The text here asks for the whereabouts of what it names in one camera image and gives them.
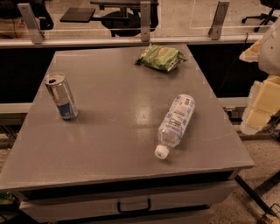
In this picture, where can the black desk with stand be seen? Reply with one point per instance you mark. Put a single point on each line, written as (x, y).
(124, 22)

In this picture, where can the silver blue Red Bull can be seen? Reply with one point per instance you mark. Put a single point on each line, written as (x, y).
(57, 86)

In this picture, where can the left metal rail bracket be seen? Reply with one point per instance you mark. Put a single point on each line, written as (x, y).
(28, 16)

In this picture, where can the right metal rail bracket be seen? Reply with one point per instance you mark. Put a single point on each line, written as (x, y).
(218, 19)

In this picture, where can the black drawer handle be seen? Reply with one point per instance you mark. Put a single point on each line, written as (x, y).
(133, 206)

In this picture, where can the clear plastic water bottle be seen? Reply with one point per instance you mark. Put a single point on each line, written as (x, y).
(173, 127)

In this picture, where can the metal rail bracket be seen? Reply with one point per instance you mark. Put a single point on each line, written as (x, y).
(218, 19)
(145, 9)
(28, 16)

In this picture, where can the black office chair base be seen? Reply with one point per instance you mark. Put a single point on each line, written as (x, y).
(265, 18)

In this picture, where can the middle metal rail bracket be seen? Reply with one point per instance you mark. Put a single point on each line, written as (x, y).
(145, 9)

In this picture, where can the green chip bag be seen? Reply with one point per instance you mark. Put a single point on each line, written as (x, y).
(161, 57)

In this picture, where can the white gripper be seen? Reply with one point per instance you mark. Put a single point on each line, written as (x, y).
(270, 53)

